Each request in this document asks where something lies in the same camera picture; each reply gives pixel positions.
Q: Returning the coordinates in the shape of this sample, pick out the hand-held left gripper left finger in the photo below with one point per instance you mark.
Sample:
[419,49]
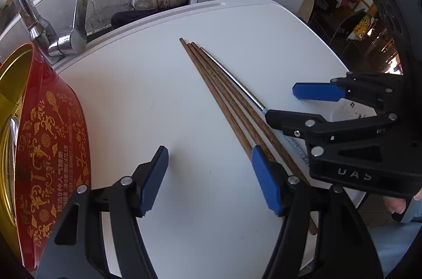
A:
[151,180]

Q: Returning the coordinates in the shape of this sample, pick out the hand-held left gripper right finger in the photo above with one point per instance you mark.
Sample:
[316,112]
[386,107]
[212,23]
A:
[265,180]

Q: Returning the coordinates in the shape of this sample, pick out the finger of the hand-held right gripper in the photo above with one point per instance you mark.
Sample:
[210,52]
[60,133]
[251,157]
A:
[290,122]
[313,91]

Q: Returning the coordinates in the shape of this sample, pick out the brown wooden chopstick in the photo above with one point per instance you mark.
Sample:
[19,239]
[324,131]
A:
[227,110]
[237,110]
[247,110]

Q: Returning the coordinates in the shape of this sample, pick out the red round tin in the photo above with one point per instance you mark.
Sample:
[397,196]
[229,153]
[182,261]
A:
[49,140]

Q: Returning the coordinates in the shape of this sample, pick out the person's right hand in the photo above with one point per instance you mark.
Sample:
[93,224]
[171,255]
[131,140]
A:
[395,205]

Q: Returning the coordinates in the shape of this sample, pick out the dark chair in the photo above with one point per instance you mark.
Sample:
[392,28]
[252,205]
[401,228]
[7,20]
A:
[343,31]

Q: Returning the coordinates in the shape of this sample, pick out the person's leg in jeans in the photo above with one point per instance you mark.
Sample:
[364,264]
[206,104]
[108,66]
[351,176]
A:
[395,249]

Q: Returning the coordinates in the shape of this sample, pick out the yellow cartoon cushion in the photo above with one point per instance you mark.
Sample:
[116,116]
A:
[362,27]

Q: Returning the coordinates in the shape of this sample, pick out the white plastic board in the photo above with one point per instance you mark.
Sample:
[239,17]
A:
[148,84]

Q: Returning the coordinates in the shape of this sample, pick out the chrome sink faucet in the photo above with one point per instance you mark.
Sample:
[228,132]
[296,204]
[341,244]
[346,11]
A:
[74,21]

